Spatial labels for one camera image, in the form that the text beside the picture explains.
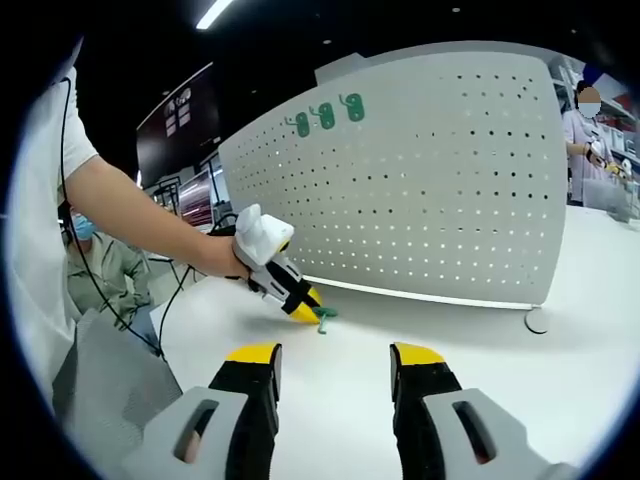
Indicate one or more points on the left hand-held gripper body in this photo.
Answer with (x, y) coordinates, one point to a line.
(260, 235)

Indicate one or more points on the ceiling light strip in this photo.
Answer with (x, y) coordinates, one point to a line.
(212, 15)

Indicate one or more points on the green hook assembly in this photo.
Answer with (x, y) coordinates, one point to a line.
(327, 312)
(327, 117)
(301, 125)
(356, 107)

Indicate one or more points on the large dark wall screen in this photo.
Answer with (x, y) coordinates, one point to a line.
(160, 140)

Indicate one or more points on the person's white shirt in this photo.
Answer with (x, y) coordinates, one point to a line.
(40, 250)

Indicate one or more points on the metal storage shelf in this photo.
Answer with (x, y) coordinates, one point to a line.
(615, 105)

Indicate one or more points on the grey mesh chair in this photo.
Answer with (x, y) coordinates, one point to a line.
(115, 380)

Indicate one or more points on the small grey panel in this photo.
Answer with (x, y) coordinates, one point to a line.
(607, 197)

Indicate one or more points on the monitor with red text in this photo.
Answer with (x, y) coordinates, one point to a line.
(197, 200)

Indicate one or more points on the person's left hand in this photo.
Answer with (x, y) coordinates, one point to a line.
(227, 260)

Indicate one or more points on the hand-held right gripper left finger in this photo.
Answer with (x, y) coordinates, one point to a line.
(250, 400)

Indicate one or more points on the grey perforated mounting plate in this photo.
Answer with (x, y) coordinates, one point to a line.
(425, 210)

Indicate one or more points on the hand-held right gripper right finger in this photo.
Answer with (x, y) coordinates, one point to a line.
(420, 400)

